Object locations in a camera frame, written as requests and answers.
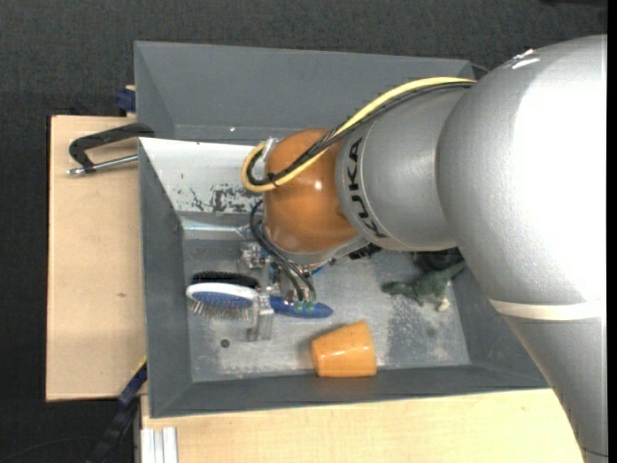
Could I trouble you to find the black cylinder on white bracket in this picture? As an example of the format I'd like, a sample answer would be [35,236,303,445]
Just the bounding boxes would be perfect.
[347,244,383,261]

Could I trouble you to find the pale cardboard board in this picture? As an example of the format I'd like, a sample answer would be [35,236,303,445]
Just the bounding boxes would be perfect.
[45,113,148,402]

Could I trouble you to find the dark green toy dinosaur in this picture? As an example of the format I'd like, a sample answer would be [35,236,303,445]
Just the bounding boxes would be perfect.
[381,257,467,313]

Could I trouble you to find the grey metal bin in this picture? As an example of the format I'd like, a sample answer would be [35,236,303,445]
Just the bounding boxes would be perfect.
[132,40,550,420]

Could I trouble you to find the orange plastic cup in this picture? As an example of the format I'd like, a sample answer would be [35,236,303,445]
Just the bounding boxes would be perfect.
[309,319,378,379]

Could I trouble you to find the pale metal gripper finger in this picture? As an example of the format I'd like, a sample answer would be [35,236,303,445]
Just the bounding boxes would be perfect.
[246,293,277,342]
[239,242,273,295]

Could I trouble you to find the blue and white hairbrush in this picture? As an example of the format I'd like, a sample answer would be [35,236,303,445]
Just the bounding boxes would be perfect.
[185,282,335,323]

